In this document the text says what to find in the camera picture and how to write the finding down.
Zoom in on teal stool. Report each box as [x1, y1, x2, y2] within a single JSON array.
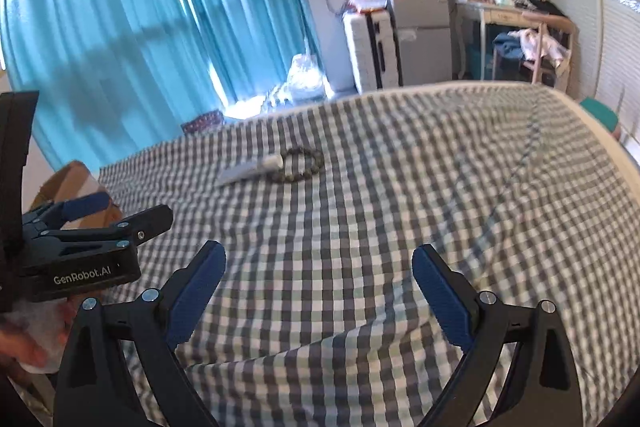
[[580, 98, 622, 141]]

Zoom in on turquoise window curtain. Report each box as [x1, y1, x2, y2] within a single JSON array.
[[1, 0, 318, 170]]

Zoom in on grey mini fridge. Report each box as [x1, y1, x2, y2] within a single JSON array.
[[390, 0, 452, 87]]

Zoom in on white hard suitcase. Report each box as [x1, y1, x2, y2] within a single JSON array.
[[343, 10, 400, 94]]

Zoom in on dark patterned floor bag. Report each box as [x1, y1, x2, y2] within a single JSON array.
[[181, 109, 226, 135]]

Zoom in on wooden chair with clothes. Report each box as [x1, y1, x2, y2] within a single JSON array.
[[491, 27, 572, 88]]

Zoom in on large clear water jug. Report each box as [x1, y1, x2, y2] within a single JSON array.
[[284, 54, 326, 105]]

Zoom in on pack of water bottles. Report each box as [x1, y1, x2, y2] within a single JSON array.
[[260, 83, 294, 114]]

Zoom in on black gripper camera display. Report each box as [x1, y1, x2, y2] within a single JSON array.
[[0, 91, 39, 239]]

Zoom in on white cream tube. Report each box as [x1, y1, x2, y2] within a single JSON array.
[[216, 154, 284, 187]]

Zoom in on brown cardboard box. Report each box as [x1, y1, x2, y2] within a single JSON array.
[[29, 160, 124, 230]]

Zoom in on white wooden desk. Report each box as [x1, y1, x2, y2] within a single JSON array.
[[454, 0, 580, 93]]

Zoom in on white sliding wardrobe doors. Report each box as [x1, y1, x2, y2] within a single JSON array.
[[551, 0, 639, 139]]

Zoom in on person's left hand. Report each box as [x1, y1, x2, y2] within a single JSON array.
[[1, 296, 85, 377]]

